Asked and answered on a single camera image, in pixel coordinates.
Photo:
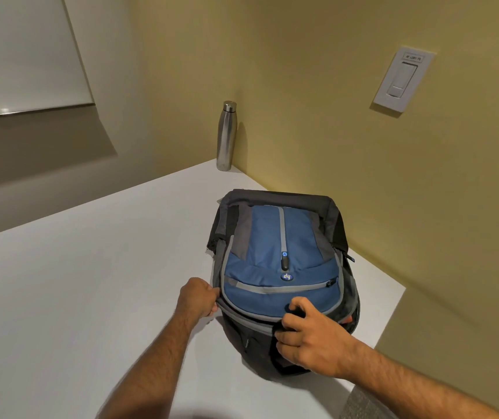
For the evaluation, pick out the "person's left hand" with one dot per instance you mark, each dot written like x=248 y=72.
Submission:
x=195 y=296

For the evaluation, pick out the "person's right hand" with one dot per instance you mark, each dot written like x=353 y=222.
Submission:
x=319 y=340

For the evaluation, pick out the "person's left fingers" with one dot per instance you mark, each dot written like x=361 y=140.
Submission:
x=214 y=301

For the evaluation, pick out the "person's right thumb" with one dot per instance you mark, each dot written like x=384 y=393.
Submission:
x=302 y=306

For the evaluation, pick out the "person's right middle finger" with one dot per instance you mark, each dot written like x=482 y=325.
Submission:
x=288 y=337

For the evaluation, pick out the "blue and grey backpack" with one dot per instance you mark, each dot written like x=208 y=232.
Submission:
x=282 y=274

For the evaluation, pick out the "person's left forearm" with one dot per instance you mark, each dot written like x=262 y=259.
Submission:
x=149 y=366

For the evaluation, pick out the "person's right forearm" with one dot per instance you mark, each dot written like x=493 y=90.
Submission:
x=411 y=383

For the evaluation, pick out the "stainless steel water bottle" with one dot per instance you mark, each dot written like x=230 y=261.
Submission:
x=226 y=137

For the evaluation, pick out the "white wall light switch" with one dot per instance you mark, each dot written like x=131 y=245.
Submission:
x=403 y=79

